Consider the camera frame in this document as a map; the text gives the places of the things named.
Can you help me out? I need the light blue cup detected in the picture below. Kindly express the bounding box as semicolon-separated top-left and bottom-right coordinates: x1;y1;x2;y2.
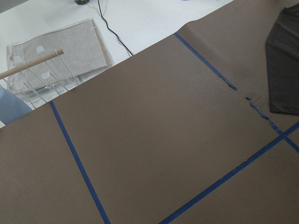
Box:
0;87;32;125

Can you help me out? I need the clear bag with cardboard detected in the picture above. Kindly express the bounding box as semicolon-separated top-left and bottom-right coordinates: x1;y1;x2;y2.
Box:
4;19;112;108

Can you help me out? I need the wooden stick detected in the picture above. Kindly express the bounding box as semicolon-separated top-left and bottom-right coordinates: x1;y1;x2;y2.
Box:
0;49;64;79

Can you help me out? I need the brown t-shirt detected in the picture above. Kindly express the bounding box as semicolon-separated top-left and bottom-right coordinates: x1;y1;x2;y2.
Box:
265;4;299;115

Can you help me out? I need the brown paper table cover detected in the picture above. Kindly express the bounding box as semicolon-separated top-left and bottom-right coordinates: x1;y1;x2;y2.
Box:
0;0;299;224

